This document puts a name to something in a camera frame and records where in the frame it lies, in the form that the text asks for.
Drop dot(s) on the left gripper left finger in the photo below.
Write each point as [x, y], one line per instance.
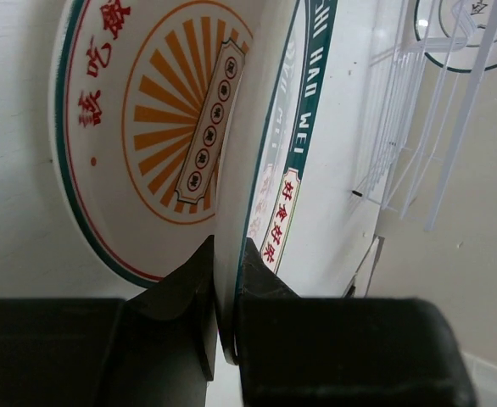
[157, 349]

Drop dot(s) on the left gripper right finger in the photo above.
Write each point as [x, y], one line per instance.
[295, 351]

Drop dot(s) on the green rim text plate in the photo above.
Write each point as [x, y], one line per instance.
[267, 143]

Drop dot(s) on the orange sunburst plate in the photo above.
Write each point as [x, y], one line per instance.
[139, 100]

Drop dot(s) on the rear green rim plate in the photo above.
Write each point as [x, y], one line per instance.
[453, 32]

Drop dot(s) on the white wire dish rack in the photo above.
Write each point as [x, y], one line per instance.
[414, 119]

